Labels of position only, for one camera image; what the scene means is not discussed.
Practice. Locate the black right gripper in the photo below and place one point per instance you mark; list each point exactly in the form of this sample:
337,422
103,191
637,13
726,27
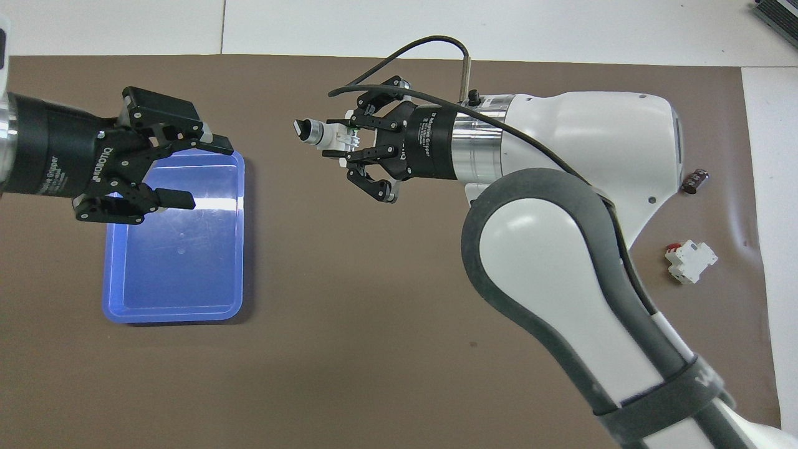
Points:
430,143

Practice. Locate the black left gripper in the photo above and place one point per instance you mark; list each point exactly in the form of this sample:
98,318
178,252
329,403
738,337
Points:
56,149

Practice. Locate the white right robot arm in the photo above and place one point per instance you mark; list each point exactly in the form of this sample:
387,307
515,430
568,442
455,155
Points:
592,143

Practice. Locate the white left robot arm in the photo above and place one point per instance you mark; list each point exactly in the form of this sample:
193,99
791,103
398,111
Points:
4,125

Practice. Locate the blue plastic tray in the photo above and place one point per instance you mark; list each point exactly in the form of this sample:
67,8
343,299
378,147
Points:
181,262

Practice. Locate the brown paper table mat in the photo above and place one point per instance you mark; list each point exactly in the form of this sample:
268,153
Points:
386,349

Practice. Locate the small dark brown capacitor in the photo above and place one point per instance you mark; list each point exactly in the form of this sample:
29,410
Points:
694,181

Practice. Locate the white circuit breaker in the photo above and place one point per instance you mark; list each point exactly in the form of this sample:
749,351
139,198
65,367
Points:
691,260

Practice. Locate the black finned metal device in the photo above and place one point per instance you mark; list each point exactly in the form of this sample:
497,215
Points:
779,14

